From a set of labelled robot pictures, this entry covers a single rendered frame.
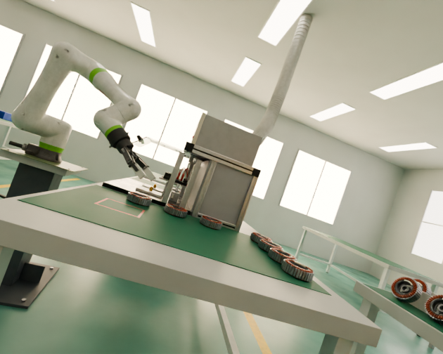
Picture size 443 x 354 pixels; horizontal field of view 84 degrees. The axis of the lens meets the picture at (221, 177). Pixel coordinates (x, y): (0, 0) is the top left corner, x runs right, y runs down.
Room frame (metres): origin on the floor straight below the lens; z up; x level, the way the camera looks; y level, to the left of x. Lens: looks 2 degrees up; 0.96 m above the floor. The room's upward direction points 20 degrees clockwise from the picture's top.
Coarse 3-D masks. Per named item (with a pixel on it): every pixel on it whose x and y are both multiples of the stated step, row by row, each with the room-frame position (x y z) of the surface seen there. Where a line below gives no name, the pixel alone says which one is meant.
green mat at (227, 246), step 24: (72, 192) 0.89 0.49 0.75; (96, 192) 1.04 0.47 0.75; (120, 192) 1.24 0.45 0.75; (72, 216) 0.65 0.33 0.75; (96, 216) 0.72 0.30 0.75; (120, 216) 0.81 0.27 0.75; (144, 216) 0.92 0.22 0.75; (168, 216) 1.08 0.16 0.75; (192, 216) 1.31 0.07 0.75; (168, 240) 0.74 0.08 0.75; (192, 240) 0.83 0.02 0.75; (216, 240) 0.96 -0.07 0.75; (240, 240) 1.14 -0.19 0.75; (240, 264) 0.76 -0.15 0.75; (264, 264) 0.87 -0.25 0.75; (312, 288) 0.79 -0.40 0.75
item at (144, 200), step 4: (128, 192) 1.12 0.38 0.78; (132, 192) 1.14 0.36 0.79; (136, 192) 1.18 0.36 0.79; (128, 196) 1.11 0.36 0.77; (132, 196) 1.09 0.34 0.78; (136, 196) 1.10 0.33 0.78; (140, 196) 1.18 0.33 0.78; (144, 196) 1.18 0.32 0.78; (132, 200) 1.09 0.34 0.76; (136, 200) 1.10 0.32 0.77; (140, 200) 1.10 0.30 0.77; (144, 200) 1.10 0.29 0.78; (148, 200) 1.12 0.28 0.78; (140, 204) 1.10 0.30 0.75; (144, 204) 1.11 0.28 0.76; (148, 204) 1.13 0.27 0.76
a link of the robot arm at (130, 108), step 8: (104, 72) 1.32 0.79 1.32; (96, 80) 1.30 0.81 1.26; (104, 80) 1.28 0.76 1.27; (112, 80) 1.29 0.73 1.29; (96, 88) 1.33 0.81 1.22; (104, 88) 1.27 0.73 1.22; (112, 88) 1.25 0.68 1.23; (120, 88) 1.26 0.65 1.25; (112, 96) 1.23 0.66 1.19; (120, 96) 1.20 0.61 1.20; (128, 96) 1.21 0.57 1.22; (120, 104) 1.17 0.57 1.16; (128, 104) 1.17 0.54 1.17; (136, 104) 1.19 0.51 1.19; (120, 112) 1.16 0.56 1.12; (128, 112) 1.18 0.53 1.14; (136, 112) 1.20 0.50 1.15; (128, 120) 1.21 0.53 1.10
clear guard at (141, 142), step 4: (136, 140) 1.25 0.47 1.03; (140, 140) 1.28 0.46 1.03; (144, 140) 1.33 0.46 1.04; (148, 140) 1.39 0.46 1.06; (152, 140) 1.35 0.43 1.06; (156, 140) 1.27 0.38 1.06; (136, 144) 1.33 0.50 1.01; (140, 144) 1.38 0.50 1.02; (144, 144) 1.45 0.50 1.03; (160, 144) 1.38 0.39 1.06; (164, 144) 1.29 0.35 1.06; (168, 148) 1.49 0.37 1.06; (172, 148) 1.37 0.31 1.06; (176, 148) 1.29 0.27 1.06; (184, 152) 1.36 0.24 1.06; (188, 152) 1.30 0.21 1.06; (188, 156) 1.52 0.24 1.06; (192, 156) 1.41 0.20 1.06
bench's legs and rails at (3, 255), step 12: (0, 252) 0.52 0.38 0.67; (12, 252) 0.56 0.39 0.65; (0, 264) 0.54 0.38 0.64; (0, 276) 0.55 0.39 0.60; (228, 324) 1.47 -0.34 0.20; (228, 336) 1.35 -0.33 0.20; (324, 336) 0.72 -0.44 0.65; (336, 336) 0.68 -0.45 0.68; (228, 348) 1.30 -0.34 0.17; (324, 348) 0.70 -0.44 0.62; (336, 348) 0.67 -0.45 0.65; (348, 348) 0.68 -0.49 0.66
